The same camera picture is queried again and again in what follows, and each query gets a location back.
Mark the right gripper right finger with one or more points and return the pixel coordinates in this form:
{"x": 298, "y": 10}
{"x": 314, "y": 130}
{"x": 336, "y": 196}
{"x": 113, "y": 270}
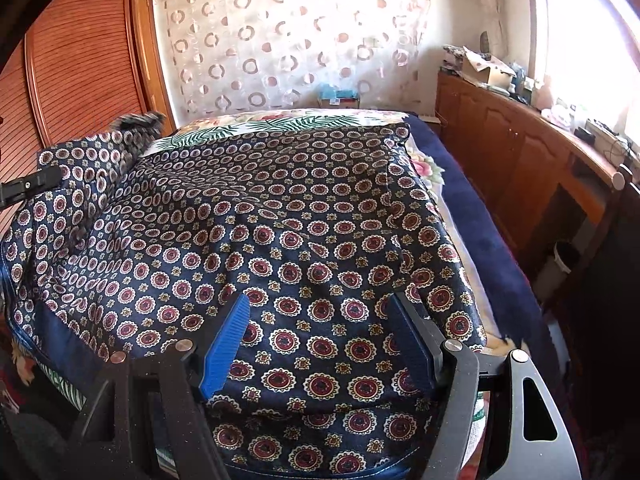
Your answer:
{"x": 525, "y": 436}

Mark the navy medallion patterned garment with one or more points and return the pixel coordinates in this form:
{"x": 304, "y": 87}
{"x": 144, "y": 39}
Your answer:
{"x": 280, "y": 269}

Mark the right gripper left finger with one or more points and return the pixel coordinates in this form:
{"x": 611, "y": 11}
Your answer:
{"x": 134, "y": 403}

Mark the white circle pattern curtain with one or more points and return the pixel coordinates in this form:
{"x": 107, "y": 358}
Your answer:
{"x": 231, "y": 56}

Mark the floral quilt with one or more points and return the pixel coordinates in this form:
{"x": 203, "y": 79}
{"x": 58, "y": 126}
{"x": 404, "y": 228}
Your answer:
{"x": 430, "y": 169}

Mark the waste bin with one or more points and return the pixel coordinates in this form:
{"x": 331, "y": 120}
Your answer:
{"x": 561, "y": 262}

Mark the open cardboard box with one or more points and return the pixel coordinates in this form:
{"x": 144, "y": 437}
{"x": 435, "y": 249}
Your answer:
{"x": 486, "y": 69}

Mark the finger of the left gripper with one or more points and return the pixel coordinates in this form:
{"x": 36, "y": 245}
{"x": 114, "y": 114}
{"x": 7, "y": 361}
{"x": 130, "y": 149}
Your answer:
{"x": 24, "y": 188}

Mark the green leaf print cloth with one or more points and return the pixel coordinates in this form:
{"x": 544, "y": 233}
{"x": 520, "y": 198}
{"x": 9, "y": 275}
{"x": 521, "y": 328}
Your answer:
{"x": 202, "y": 132}

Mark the navy blue bed sheet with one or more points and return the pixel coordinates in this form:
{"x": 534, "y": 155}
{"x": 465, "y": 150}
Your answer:
{"x": 508, "y": 308}

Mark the cardboard box blue contents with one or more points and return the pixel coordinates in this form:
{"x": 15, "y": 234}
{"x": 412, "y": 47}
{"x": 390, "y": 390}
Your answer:
{"x": 332, "y": 97}

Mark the long wooden cabinet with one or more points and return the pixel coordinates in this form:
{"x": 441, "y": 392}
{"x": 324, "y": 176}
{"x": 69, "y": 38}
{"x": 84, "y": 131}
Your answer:
{"x": 539, "y": 183}

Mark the window frame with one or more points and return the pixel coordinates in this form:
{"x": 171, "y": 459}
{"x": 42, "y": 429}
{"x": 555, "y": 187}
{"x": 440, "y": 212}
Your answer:
{"x": 583, "y": 54}

